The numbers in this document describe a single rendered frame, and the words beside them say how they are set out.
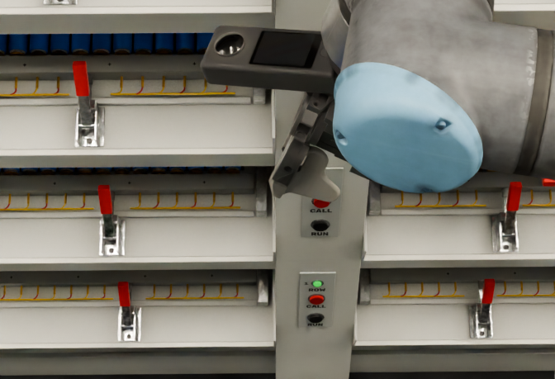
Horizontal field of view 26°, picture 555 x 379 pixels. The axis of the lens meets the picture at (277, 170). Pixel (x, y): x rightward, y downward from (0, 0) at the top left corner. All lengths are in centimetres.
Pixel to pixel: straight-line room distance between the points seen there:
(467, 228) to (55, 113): 47
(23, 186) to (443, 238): 47
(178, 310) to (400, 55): 85
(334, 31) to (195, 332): 70
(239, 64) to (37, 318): 67
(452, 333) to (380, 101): 85
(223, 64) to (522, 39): 30
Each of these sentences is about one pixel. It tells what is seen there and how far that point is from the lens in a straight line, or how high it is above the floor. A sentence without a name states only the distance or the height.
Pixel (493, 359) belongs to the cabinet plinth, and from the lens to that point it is 164.
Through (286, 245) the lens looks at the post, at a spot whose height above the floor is 38.
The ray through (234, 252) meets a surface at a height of 35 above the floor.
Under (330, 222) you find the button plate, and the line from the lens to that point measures 126.
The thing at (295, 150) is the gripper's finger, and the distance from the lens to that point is 96.
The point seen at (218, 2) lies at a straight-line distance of 102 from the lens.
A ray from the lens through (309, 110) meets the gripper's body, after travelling 94.
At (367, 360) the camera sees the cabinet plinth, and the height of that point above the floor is 3.
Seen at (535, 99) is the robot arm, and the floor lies 93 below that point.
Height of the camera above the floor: 146
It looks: 53 degrees down
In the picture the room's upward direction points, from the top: straight up
